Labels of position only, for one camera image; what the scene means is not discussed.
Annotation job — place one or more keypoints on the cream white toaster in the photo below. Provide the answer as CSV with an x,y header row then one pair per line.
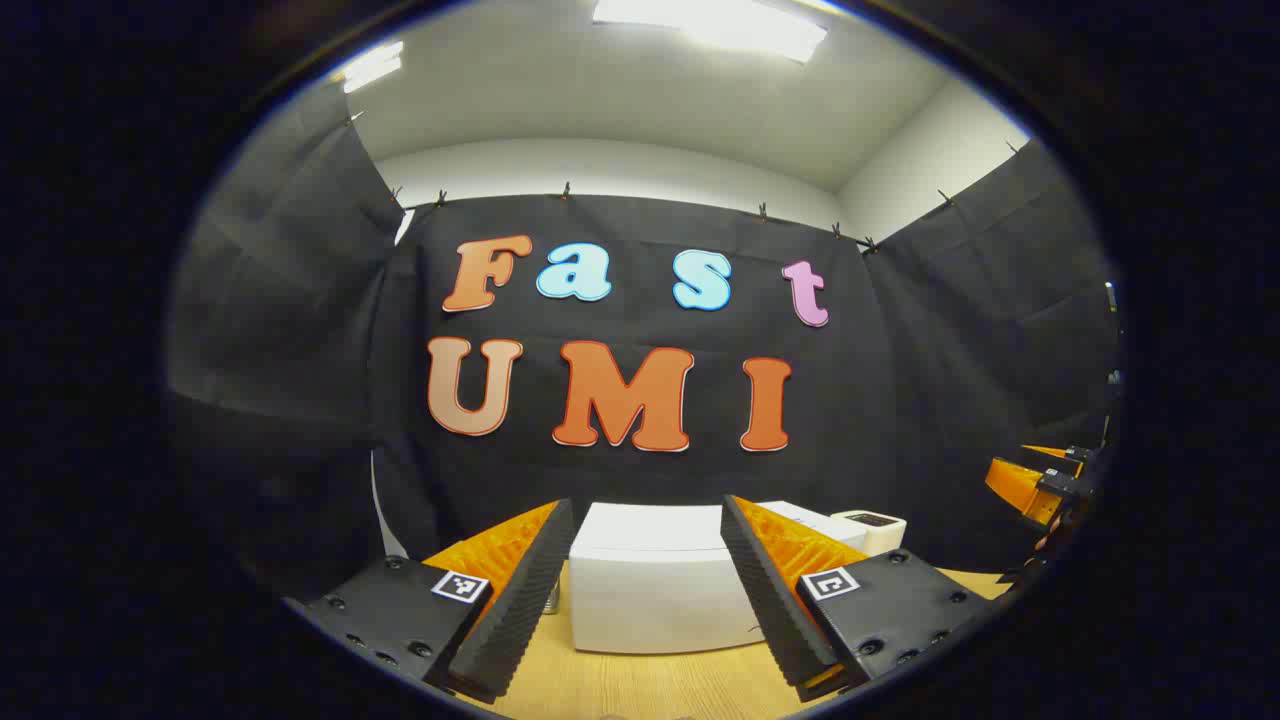
x,y
880,535

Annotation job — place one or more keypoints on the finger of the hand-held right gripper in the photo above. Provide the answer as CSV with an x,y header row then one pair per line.
x,y
1015,485
1075,458

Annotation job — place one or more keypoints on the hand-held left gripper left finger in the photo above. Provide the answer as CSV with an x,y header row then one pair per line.
x,y
525,590

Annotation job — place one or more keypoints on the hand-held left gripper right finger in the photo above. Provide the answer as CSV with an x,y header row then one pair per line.
x,y
765,590

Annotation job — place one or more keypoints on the ceiling light panel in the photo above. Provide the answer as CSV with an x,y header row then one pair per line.
x,y
710,25
372,66

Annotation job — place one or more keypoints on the white microwave oven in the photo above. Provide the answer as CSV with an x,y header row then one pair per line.
x,y
650,590

